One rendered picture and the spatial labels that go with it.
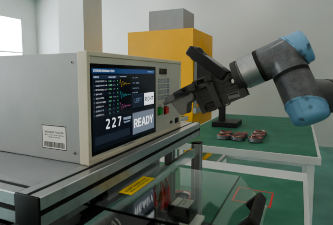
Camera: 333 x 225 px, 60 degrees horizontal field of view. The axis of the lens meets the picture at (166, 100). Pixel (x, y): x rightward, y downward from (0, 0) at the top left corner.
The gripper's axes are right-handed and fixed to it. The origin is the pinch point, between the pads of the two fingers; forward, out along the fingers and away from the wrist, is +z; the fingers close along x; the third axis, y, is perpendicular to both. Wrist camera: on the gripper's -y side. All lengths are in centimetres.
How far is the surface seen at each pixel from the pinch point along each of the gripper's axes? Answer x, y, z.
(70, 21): 277, -202, 225
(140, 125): -10.2, 4.0, 4.3
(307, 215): 49, 57, -13
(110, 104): -21.8, -1.5, 1.8
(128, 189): -24.1, 14.7, 3.4
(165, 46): 327, -109, 118
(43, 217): -41.4, 11.8, 4.8
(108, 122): -22.7, 1.6, 3.1
